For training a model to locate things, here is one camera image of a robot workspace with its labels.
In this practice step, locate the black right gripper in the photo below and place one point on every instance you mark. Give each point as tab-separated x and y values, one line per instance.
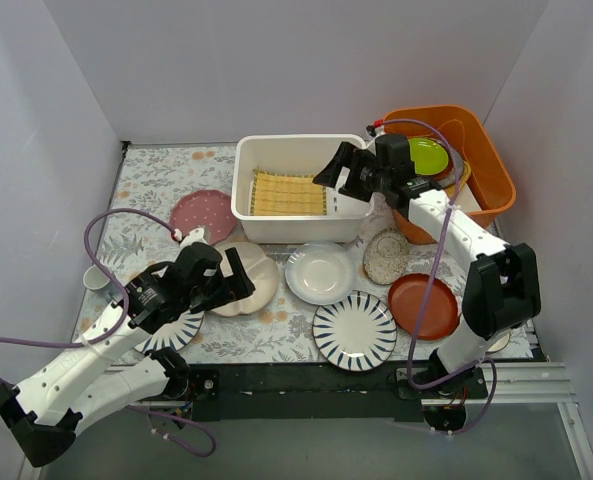
355	175

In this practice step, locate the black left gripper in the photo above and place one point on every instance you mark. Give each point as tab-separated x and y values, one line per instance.
221	283

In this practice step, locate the yellow bamboo mat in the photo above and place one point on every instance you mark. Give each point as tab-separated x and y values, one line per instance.
276	194

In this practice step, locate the blue striped white plate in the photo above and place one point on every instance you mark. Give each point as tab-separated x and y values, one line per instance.
355	334

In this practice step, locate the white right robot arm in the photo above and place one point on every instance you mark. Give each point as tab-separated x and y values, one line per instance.
502	285

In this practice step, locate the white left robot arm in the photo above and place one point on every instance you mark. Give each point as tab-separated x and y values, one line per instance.
48	410

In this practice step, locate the white plastic bin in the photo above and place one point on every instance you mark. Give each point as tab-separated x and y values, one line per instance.
296	154

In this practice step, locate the white board in bin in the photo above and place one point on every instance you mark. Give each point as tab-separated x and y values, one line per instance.
466	201

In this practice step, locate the orange plastic bin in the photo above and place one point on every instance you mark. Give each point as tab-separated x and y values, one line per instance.
489	182

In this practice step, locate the cream divided plate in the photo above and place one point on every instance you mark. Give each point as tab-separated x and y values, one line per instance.
260	269

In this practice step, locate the floral table mat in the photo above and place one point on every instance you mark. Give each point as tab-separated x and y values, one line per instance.
155	179

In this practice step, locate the pink polka dot plate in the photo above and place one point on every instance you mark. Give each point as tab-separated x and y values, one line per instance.
207	209

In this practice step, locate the pale blue rimmed plate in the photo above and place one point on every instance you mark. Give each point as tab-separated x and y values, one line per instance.
320	273

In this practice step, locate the speckled beige plate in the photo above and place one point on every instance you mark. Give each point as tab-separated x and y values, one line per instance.
386	257

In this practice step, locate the brown plate under green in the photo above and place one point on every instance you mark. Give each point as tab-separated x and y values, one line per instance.
437	163

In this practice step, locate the grey round plate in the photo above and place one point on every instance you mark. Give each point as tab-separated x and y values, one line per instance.
455	161

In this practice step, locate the woven yellow basket tray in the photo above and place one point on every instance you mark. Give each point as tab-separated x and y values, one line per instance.
448	183

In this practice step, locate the white small cup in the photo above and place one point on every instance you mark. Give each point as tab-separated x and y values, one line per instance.
94	279

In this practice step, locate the red brown plate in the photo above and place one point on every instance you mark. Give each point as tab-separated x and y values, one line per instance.
441	316

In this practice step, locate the black rimmed white bowl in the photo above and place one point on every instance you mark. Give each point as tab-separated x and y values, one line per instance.
501	342

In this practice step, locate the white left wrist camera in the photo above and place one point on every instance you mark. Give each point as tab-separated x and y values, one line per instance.
197	235

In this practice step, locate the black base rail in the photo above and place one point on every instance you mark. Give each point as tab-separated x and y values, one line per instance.
315	391

